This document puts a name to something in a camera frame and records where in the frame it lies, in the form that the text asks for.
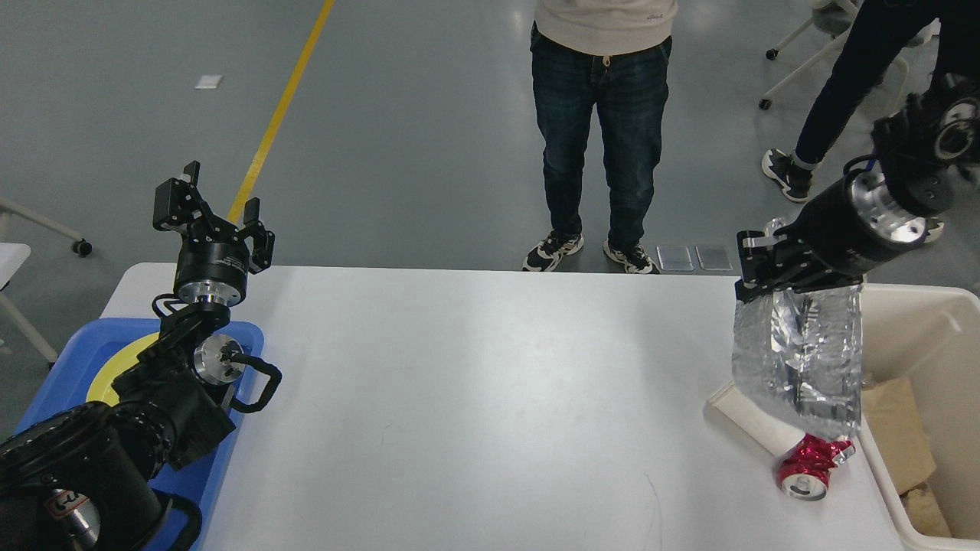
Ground silver foil bag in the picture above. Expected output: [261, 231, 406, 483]
[732, 282, 862, 442]

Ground brown paper bag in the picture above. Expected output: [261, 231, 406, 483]
[861, 377, 937, 495]

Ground person in beige sweater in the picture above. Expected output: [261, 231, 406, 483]
[522, 1, 678, 275]

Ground white paper cup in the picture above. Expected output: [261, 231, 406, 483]
[707, 381, 805, 457]

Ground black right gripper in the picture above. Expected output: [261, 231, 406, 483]
[735, 171, 931, 303]

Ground metal floor outlet plate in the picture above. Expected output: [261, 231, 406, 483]
[657, 246, 695, 272]

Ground crushed red soda can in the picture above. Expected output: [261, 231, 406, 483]
[776, 433, 855, 502]

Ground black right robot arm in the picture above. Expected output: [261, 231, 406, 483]
[735, 74, 979, 303]

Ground yellow plastic plate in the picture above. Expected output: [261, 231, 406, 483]
[85, 332, 160, 406]

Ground brown paper ball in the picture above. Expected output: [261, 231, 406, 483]
[900, 484, 952, 537]

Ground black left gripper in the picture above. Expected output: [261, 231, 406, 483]
[152, 161, 276, 307]

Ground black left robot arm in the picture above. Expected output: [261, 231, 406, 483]
[1, 161, 283, 550]

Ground person in black trousers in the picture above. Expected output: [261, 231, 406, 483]
[762, 1, 979, 203]

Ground beige plastic bin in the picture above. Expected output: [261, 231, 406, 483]
[858, 285, 979, 550]

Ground blue plastic tray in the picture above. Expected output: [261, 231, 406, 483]
[15, 318, 265, 550]

